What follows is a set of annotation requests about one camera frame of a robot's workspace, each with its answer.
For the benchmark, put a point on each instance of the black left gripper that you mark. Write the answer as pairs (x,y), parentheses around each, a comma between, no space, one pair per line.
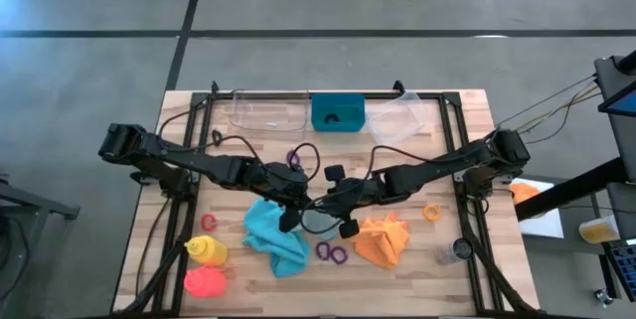
(288,185)

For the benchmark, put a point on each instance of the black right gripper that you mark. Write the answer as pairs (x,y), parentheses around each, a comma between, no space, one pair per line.
(358,192)

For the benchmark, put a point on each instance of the pale blue towel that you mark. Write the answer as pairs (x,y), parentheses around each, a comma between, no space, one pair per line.
(320,227)

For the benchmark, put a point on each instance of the orange towel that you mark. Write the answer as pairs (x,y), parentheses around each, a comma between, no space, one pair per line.
(382,244)

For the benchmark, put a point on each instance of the yellow-orange coil wristband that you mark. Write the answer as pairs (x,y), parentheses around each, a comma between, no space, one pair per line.
(425,213)

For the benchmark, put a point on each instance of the red coil wristband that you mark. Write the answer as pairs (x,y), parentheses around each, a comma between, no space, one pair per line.
(203,222)

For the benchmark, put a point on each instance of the yellow squeeze bottle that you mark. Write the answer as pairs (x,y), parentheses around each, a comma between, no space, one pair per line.
(211,252)

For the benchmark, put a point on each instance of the neon red-orange squeeze bottle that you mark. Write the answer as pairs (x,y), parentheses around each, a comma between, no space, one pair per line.
(206,283)

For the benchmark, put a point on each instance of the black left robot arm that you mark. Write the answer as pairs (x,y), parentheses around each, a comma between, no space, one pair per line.
(199,162)

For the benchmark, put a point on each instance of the cyan microfiber towel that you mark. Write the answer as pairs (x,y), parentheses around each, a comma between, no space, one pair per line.
(270,242)

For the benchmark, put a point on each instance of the teal plastic bin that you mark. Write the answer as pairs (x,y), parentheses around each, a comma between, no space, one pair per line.
(348,108)

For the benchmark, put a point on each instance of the clear plastic bin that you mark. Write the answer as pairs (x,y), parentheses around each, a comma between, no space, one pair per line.
(268,110)
(397,120)

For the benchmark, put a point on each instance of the drink can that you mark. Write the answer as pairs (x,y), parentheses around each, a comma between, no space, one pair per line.
(454,252)

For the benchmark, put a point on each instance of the orange cloth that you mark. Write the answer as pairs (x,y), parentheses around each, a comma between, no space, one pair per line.
(524,193)

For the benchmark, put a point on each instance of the white board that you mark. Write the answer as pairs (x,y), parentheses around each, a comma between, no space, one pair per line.
(544,224)

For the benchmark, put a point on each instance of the black beam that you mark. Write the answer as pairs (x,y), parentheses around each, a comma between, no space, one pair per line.
(571,190)

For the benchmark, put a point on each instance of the grey cart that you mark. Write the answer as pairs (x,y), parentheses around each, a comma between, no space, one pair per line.
(40,205)

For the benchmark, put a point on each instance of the yellow-filled plastic container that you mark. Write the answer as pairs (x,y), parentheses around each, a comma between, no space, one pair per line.
(598,232)

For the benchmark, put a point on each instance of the caster wheel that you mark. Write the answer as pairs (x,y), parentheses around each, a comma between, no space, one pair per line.
(603,298)

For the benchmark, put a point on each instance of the black monitor stand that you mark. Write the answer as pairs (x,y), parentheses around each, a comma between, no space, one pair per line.
(623,140)

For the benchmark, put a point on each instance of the blue-screen tablet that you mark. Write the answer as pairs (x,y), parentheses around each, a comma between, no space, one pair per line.
(626,103)

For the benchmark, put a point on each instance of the black aluminium table frame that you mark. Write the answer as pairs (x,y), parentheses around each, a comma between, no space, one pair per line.
(449,98)

